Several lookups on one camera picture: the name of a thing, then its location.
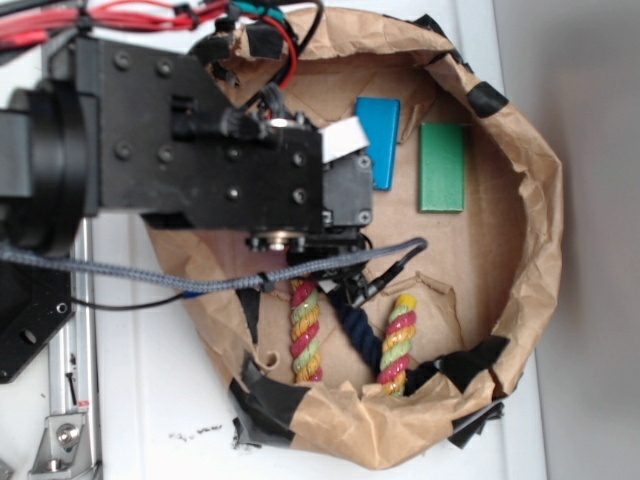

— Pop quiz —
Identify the multicolour rope left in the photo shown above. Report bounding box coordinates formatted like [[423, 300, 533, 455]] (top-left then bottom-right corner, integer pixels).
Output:
[[288, 277, 324, 384]]

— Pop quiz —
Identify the thin black wire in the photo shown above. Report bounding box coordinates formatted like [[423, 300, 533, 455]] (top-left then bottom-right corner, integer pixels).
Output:
[[70, 292, 187, 312]]

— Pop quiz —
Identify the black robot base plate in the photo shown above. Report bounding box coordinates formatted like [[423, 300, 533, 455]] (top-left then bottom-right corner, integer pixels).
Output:
[[0, 263, 74, 385]]

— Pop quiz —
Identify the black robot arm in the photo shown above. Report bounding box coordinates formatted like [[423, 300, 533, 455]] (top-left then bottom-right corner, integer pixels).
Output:
[[1, 36, 373, 256]]

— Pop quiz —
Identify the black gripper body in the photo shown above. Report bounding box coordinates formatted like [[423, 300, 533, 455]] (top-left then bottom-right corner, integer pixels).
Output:
[[172, 111, 373, 259]]

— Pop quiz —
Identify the grey braided cable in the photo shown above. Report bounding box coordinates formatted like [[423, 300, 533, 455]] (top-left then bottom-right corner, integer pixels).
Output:
[[0, 237, 429, 293]]

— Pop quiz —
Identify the blue rectangular block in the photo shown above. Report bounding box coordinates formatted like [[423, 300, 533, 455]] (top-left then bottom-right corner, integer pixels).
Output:
[[355, 97, 401, 191]]

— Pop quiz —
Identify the brown paper basin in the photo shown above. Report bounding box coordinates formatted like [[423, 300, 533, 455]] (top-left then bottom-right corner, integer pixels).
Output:
[[144, 6, 565, 471]]

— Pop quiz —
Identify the red wire bundle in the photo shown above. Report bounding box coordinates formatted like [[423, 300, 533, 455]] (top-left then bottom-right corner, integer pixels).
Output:
[[0, 0, 236, 51]]

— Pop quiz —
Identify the multicolour rope right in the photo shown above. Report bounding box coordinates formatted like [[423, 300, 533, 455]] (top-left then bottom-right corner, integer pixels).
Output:
[[376, 293, 419, 397]]

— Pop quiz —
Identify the multicolour rope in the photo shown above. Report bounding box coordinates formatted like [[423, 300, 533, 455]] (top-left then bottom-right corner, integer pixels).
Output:
[[376, 293, 419, 397], [288, 277, 324, 384]]

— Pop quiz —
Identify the navy blue rope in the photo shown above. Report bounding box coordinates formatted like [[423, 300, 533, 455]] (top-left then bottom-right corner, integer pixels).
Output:
[[326, 291, 441, 396]]

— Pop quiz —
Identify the aluminium extrusion rail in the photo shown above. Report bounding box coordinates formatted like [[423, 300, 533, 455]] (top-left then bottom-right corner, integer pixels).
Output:
[[40, 44, 103, 480]]

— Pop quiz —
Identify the green rectangular block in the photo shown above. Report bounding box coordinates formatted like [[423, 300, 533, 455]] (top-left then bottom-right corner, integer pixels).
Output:
[[418, 123, 465, 213]]

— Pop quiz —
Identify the metal corner bracket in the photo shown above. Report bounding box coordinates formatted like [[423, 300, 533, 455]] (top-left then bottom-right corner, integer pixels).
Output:
[[28, 413, 93, 479]]

